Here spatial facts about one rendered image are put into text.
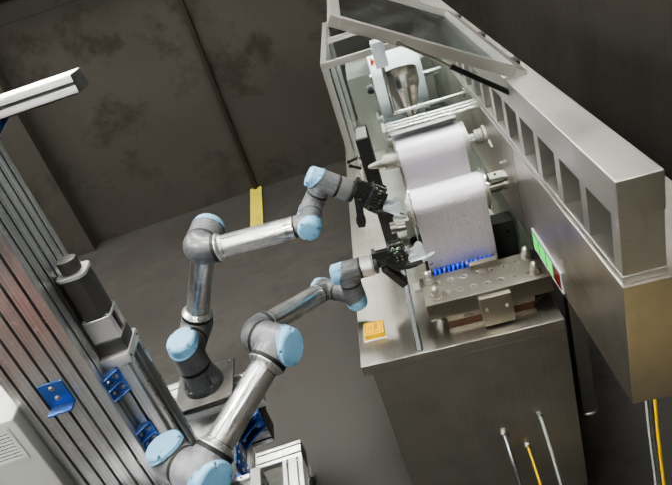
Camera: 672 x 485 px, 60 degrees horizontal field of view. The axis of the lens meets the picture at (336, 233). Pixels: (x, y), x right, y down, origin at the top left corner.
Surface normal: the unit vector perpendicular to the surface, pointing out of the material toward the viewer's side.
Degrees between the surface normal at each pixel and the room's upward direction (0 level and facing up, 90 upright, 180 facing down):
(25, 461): 90
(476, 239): 90
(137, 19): 90
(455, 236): 90
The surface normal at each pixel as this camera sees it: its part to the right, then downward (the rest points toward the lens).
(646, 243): 0.01, 0.47
